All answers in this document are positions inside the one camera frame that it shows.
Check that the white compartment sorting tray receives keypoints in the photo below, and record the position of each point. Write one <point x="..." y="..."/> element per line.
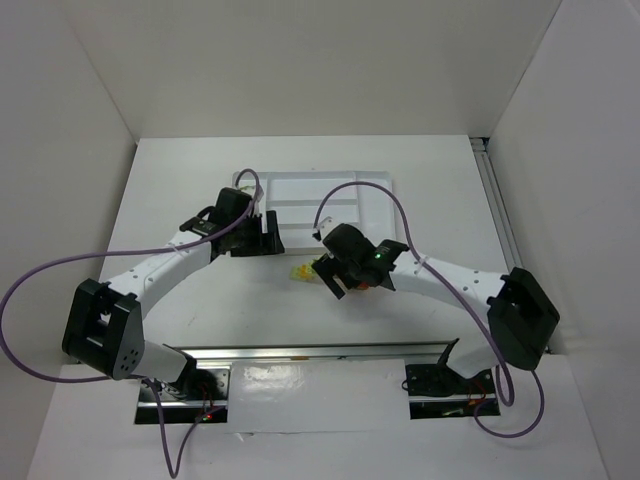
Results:
<point x="297" y="196"/>

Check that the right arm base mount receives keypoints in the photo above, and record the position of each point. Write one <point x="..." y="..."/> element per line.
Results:
<point x="436" y="392"/>

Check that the aluminium side rail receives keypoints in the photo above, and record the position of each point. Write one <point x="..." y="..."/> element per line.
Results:
<point x="479" y="146"/>

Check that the lime green curved lego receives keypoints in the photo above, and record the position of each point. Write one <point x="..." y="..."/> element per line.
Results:
<point x="311" y="274"/>

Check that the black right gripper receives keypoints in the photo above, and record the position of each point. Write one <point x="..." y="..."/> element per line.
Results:
<point x="332" y="275"/>

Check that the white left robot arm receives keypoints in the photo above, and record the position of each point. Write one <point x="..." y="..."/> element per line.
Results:
<point x="105" y="325"/>

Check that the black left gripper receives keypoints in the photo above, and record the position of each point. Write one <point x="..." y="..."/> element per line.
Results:
<point x="261" y="236"/>

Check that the aluminium front rail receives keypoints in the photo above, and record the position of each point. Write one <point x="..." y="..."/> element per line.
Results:
<point x="320" y="352"/>

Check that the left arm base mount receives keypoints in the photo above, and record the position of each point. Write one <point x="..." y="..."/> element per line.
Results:
<point x="208" y="399"/>

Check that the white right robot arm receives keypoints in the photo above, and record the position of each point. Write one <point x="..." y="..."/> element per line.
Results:
<point x="515" y="316"/>

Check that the pale green lego end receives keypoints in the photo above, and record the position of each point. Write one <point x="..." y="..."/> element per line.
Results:
<point x="298" y="274"/>

